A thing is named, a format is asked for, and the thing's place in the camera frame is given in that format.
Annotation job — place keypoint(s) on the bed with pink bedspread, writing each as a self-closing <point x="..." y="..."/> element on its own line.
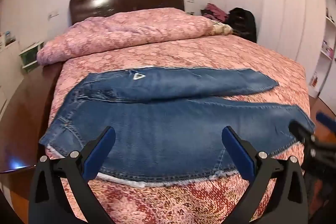
<point x="262" y="61"/>

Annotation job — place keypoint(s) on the white wardrobe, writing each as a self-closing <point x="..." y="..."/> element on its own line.
<point x="288" y="16"/>

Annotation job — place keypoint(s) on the pile of pink clothes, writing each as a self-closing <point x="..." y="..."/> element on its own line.
<point x="214" y="12"/>

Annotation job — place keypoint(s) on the black bag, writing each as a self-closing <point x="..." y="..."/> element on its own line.
<point x="242" y="22"/>

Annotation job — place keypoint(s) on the blue denim pants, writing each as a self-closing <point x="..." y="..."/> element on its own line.
<point x="168" y="129"/>

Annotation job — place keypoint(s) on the beige floral pillow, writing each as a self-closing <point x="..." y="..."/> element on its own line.
<point x="223" y="28"/>

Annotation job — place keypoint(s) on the pink folded quilt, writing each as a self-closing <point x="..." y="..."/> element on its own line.
<point x="131" y="29"/>

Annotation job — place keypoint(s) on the pink box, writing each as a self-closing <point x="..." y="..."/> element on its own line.
<point x="326" y="47"/>

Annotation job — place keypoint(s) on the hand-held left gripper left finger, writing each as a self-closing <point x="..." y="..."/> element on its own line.
<point x="101" y="150"/>

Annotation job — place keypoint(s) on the white side cabinet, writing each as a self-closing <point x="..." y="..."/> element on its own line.
<point x="10" y="69"/>

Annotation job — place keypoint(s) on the green and white box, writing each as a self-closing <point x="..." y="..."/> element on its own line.
<point x="30" y="57"/>

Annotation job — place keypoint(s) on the dark wooden headboard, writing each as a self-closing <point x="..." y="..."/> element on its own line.
<point x="118" y="2"/>

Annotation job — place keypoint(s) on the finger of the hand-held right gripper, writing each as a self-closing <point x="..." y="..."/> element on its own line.
<point x="302" y="130"/>
<point x="326" y="121"/>

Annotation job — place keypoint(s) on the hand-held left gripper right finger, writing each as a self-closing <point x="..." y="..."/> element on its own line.
<point x="235" y="153"/>

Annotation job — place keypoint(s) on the white open shelf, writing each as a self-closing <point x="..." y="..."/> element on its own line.
<point x="324" y="66"/>

